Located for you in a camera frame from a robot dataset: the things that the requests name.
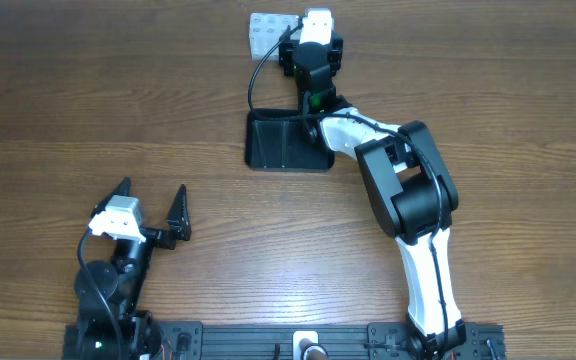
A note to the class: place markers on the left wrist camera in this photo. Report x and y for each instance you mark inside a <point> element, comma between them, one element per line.
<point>118,217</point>

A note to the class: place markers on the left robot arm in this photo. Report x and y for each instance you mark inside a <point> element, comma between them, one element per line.
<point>98,280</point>

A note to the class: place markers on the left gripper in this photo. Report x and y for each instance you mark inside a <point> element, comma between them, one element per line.
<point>159,238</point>

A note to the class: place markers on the black tray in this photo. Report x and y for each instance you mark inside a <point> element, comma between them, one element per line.
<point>298,157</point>

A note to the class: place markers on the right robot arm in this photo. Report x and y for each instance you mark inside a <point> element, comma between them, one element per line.
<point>423,285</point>

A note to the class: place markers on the white test tube rack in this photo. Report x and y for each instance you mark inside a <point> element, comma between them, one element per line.
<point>268,30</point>

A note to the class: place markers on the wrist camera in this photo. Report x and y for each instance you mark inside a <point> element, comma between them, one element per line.
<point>118,217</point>
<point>316,27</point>

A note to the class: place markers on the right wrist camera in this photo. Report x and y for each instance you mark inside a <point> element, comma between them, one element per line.
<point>316,27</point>

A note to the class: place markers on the mounting rail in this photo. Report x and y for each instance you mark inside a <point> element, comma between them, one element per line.
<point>248,342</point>

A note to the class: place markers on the clear test tube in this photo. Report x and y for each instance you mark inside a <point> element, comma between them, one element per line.
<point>284,147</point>
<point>262,147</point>

